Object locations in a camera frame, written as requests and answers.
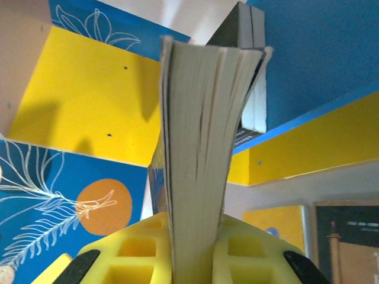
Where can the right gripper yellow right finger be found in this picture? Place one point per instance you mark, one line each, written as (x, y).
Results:
(248, 254)

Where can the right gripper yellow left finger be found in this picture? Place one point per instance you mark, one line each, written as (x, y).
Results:
(133, 251)

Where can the yellow cartoon cover book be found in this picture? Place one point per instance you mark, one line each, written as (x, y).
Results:
(275, 220)

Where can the dark brown and beige book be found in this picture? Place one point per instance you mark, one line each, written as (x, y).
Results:
(349, 236)

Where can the dark blue illustrated book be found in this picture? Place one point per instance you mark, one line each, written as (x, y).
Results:
(195, 133)

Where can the dark book with white characters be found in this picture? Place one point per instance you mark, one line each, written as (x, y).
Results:
(228, 26)

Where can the yellow pink blue bookshelf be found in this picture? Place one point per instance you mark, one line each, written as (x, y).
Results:
(89, 88)

